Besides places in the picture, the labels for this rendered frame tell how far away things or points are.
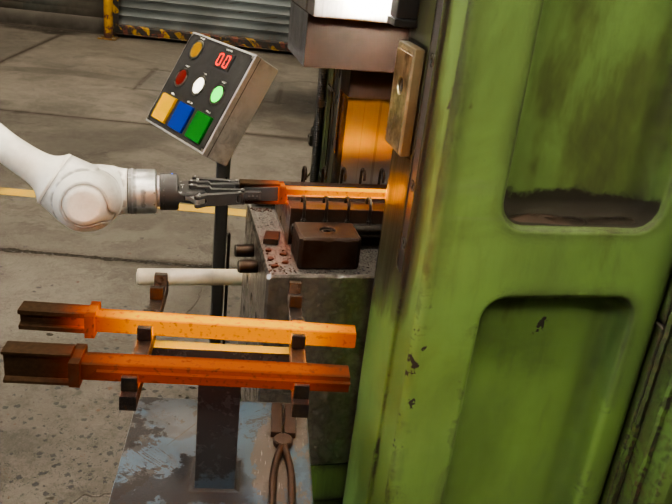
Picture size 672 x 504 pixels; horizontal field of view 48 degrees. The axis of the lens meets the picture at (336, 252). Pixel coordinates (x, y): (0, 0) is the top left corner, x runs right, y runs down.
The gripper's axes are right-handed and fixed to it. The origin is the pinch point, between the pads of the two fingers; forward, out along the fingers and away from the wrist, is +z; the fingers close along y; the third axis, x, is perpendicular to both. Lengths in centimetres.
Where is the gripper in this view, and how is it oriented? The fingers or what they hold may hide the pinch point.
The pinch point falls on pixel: (260, 191)
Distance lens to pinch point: 155.8
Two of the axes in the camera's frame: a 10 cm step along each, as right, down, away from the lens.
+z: 9.8, -0.1, 2.2
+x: 0.8, -9.1, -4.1
